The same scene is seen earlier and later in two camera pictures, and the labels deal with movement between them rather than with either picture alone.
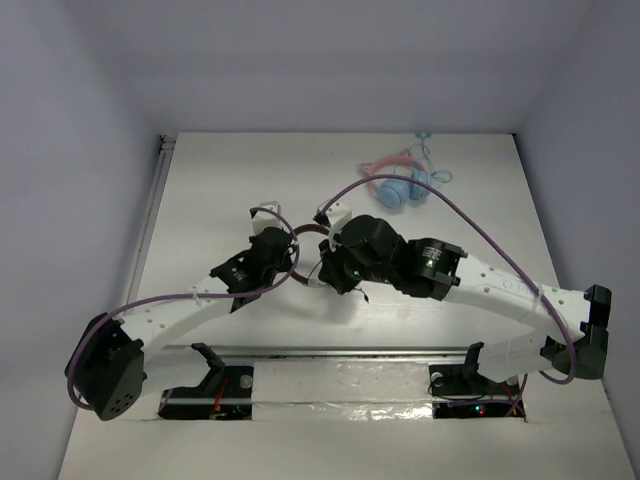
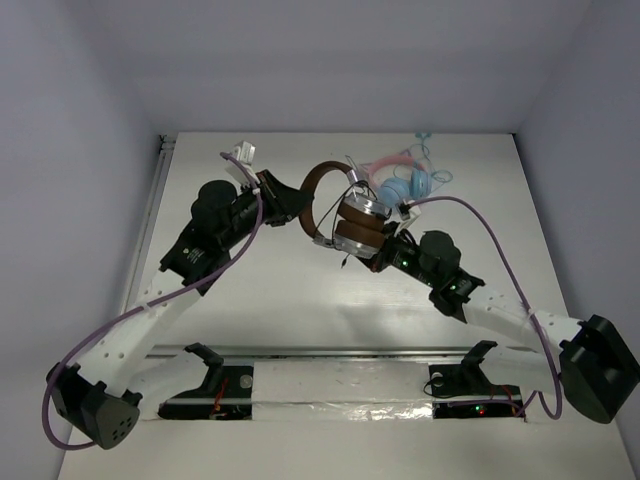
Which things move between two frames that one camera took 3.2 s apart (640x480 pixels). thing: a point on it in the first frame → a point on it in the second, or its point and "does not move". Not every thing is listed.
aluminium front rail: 343,350 does not move
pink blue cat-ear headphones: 396,193 does not move
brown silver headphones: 316,283 → 361,222
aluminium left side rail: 166,149 does not move
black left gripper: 284,245 → 272,198
